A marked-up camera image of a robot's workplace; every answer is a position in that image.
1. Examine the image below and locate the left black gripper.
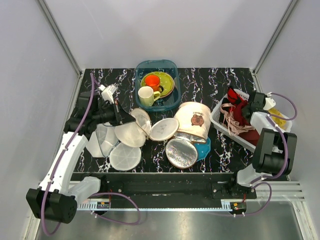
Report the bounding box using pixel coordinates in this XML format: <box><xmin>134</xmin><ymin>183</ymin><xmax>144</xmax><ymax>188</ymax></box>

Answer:
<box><xmin>92</xmin><ymin>99</ymin><xmax>136</xmax><ymax>126</ymax></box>

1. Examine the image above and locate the beige mesh bra laundry bag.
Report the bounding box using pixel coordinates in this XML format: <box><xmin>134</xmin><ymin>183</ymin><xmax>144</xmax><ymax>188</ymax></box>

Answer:
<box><xmin>114</xmin><ymin>108</ymin><xmax>179</xmax><ymax>148</ymax></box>

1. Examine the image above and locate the red bra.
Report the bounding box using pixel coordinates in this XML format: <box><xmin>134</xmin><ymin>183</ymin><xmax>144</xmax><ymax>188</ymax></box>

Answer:
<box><xmin>232</xmin><ymin>100</ymin><xmax>260</xmax><ymax>146</ymax></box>

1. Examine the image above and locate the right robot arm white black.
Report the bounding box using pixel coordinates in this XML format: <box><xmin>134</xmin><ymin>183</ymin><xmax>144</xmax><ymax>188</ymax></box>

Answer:
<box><xmin>227</xmin><ymin>92</ymin><xmax>298</xmax><ymax>199</ymax></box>

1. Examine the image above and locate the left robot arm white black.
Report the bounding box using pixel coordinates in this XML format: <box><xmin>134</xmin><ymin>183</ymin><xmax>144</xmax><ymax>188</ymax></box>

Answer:
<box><xmin>26</xmin><ymin>91</ymin><xmax>135</xmax><ymax>224</ymax></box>

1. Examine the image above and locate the white plastic laundry basket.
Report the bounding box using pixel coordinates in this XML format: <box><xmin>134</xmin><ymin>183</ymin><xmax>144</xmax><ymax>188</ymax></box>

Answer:
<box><xmin>209</xmin><ymin>89</ymin><xmax>293</xmax><ymax>153</ymax></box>

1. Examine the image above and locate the white open mesh laundry bag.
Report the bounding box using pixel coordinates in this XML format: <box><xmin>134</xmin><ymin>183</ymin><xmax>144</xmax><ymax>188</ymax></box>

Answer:
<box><xmin>86</xmin><ymin>122</ymin><xmax>142</xmax><ymax>172</ymax></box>

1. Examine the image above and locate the pink bra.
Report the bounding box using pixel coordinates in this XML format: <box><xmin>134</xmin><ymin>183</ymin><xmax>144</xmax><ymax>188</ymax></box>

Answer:
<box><xmin>220</xmin><ymin>103</ymin><xmax>255</xmax><ymax>136</ymax></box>

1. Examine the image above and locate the cream capybara insulated lunch bag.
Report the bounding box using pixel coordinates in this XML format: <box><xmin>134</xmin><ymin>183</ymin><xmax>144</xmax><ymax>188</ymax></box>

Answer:
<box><xmin>165</xmin><ymin>101</ymin><xmax>211</xmax><ymax>169</ymax></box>

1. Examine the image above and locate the red garment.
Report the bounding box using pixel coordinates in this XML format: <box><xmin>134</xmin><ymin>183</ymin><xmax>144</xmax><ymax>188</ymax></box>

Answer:
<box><xmin>227</xmin><ymin>86</ymin><xmax>248</xmax><ymax>106</ymax></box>

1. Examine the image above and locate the yellow garment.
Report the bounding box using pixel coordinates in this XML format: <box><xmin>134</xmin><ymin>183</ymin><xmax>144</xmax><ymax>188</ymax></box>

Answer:
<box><xmin>268</xmin><ymin>107</ymin><xmax>287</xmax><ymax>130</ymax></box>

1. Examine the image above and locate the teal transparent plastic bin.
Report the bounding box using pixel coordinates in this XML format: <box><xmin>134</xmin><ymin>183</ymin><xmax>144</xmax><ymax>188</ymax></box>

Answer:
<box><xmin>134</xmin><ymin>59</ymin><xmax>182</xmax><ymax>112</ymax></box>

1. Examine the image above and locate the orange cup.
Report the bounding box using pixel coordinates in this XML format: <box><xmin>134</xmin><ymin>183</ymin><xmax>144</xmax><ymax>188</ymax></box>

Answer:
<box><xmin>144</xmin><ymin>74</ymin><xmax>161</xmax><ymax>92</ymax></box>

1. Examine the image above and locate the green dotted plate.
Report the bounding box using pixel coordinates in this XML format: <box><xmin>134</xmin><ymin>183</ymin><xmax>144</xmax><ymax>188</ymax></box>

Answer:
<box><xmin>140</xmin><ymin>71</ymin><xmax>175</xmax><ymax>98</ymax></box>

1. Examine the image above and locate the blue dotted plate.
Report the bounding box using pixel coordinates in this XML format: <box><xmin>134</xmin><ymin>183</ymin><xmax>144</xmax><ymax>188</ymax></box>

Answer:
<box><xmin>193</xmin><ymin>137</ymin><xmax>211</xmax><ymax>161</ymax></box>

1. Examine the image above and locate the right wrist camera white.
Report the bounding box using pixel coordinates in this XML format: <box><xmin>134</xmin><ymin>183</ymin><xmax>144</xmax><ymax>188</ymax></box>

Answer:
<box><xmin>263</xmin><ymin>92</ymin><xmax>276</xmax><ymax>111</ymax></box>

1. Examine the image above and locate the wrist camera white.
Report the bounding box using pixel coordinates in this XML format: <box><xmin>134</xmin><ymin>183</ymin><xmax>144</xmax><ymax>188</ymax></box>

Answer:
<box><xmin>263</xmin><ymin>92</ymin><xmax>276</xmax><ymax>111</ymax></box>
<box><xmin>98</xmin><ymin>84</ymin><xmax>118</xmax><ymax>104</ymax></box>

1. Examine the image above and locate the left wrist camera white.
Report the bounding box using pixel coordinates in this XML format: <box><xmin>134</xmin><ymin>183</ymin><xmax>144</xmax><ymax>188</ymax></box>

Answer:
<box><xmin>98</xmin><ymin>84</ymin><xmax>118</xmax><ymax>104</ymax></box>

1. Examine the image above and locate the cream yellow-handled mug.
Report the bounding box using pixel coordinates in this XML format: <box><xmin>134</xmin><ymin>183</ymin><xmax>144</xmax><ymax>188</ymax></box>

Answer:
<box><xmin>138</xmin><ymin>86</ymin><xmax>161</xmax><ymax>107</ymax></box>

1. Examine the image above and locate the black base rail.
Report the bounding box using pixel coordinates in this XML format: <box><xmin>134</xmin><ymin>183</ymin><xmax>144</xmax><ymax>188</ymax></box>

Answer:
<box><xmin>71</xmin><ymin>172</ymin><xmax>257</xmax><ymax>210</ymax></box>

